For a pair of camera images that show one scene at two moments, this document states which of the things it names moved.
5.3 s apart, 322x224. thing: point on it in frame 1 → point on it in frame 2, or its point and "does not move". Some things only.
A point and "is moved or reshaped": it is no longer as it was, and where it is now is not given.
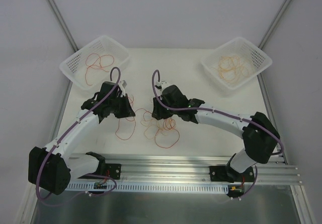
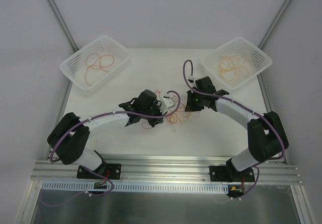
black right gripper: (159, 107) → (189, 101)
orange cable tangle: (163, 131) is moved or reshaped
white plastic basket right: (236, 62) does not move
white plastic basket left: (90, 67) does not move
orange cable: (96, 61) does not move
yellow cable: (231, 68) does not move
